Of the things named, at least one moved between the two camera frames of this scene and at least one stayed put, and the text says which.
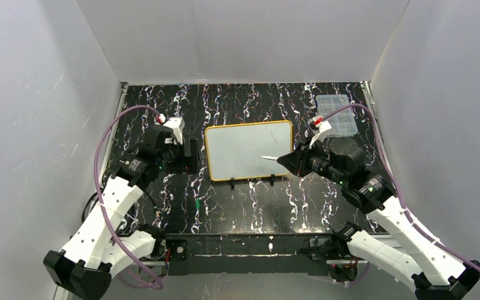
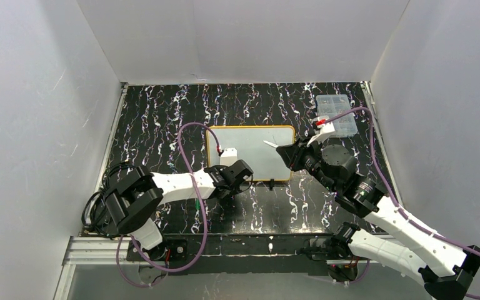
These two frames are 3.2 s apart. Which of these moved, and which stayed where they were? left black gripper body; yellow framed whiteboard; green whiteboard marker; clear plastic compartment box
Moved: green whiteboard marker; left black gripper body
Stayed: clear plastic compartment box; yellow framed whiteboard
